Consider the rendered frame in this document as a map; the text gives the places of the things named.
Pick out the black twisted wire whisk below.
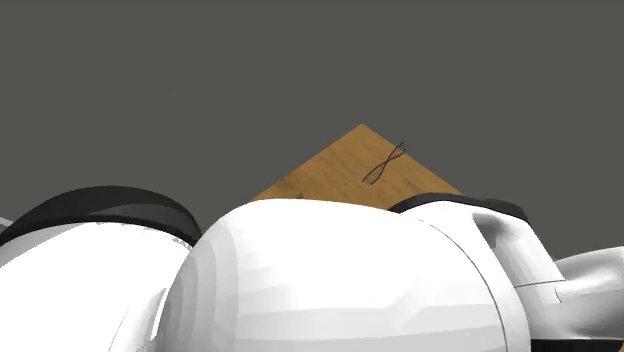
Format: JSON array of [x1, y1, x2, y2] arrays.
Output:
[[361, 141, 407, 186]]

